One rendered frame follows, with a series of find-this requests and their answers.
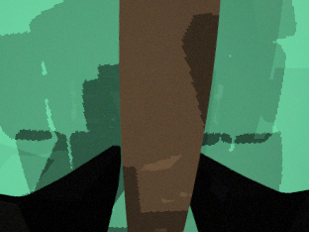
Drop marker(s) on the brown wooden rail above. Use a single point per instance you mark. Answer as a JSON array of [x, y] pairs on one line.
[[166, 63]]

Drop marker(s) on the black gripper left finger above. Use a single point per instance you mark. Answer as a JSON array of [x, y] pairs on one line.
[[81, 201]]

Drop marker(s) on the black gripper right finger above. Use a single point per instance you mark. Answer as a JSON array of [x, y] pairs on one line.
[[226, 201]]

